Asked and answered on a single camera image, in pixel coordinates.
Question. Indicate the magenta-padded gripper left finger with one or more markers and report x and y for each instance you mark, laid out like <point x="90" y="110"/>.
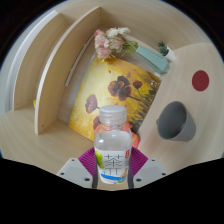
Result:
<point x="71" y="171"/>

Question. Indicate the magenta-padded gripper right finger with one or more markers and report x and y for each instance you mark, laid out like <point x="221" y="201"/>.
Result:
<point x="150" y="171"/>

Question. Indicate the clear plastic drink bottle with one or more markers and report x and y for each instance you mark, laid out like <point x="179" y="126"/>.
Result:
<point x="113" y="143"/>

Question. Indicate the grey ribbed cup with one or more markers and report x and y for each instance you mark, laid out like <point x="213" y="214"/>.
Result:
<point x="185" y="128"/>

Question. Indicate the yellow poppy flower painting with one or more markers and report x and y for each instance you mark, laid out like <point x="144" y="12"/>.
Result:
<point x="100" y="86"/>

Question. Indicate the wooden desk shelf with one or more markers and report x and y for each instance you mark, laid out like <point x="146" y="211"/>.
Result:
<point x="56" y="73"/>

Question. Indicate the flat round red coaster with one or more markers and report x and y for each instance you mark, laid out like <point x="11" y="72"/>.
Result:
<point x="200" y="80"/>

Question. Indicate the white light bar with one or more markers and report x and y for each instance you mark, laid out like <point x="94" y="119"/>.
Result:
<point x="78" y="61"/>

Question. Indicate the teal faceted vase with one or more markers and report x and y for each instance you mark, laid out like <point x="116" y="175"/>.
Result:
<point x="153" y="60"/>

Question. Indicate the small potted succulent plant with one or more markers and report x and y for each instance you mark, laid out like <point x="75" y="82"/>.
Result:
<point x="169" y="53"/>

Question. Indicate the pink and white flower bouquet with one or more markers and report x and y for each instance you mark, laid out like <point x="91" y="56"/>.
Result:
<point x="108" y="41"/>

